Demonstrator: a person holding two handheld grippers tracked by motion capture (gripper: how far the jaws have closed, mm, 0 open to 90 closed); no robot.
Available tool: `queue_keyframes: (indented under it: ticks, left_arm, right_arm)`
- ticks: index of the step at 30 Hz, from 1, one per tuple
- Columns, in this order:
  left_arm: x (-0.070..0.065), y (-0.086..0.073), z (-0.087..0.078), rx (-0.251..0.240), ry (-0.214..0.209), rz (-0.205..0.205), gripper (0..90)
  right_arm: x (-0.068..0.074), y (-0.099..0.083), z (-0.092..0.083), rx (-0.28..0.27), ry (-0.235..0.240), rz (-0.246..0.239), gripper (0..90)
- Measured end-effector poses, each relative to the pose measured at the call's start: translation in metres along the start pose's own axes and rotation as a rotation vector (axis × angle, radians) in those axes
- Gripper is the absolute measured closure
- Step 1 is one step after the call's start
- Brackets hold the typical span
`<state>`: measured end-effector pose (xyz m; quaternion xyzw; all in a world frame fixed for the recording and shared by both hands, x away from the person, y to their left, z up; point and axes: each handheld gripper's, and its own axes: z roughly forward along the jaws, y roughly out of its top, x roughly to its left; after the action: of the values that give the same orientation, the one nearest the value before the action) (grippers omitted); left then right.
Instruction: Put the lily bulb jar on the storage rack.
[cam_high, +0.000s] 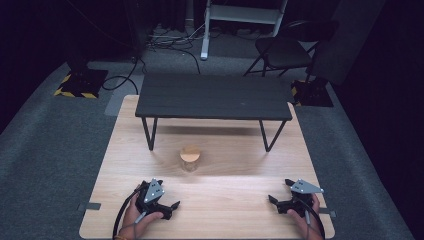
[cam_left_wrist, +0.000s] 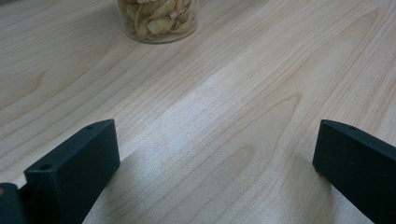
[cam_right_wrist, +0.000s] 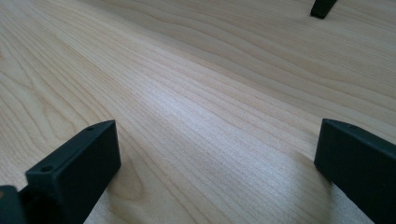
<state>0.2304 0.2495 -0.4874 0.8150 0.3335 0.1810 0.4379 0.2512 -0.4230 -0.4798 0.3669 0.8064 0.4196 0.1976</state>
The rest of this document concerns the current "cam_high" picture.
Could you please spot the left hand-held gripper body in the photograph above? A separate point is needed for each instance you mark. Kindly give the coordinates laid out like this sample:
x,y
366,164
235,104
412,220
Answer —
x,y
153,192

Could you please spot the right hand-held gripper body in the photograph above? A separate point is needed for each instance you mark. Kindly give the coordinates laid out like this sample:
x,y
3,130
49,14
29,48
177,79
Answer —
x,y
301,200

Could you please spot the person's right hand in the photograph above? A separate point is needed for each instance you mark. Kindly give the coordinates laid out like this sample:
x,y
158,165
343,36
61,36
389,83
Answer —
x,y
308,225

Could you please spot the person's left hand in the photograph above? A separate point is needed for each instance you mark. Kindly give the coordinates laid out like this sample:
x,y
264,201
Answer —
x,y
138,220

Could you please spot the grey tape strip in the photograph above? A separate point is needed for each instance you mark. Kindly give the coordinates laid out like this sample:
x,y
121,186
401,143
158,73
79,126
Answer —
x,y
328,212
90,206

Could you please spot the glass jar with wooden lid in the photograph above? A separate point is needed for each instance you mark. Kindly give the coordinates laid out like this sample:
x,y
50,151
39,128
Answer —
x,y
190,156

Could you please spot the black riser shelf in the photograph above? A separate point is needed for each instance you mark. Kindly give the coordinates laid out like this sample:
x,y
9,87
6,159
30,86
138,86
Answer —
x,y
213,96

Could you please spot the black folding chair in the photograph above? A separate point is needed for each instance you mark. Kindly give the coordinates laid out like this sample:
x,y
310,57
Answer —
x,y
283,50

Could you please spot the black base plate hazard tape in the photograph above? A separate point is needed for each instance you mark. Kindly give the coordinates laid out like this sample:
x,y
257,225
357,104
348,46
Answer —
x,y
313,93
83,83

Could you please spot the white metal desk frame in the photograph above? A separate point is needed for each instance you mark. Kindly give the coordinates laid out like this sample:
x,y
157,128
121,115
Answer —
x,y
243,14

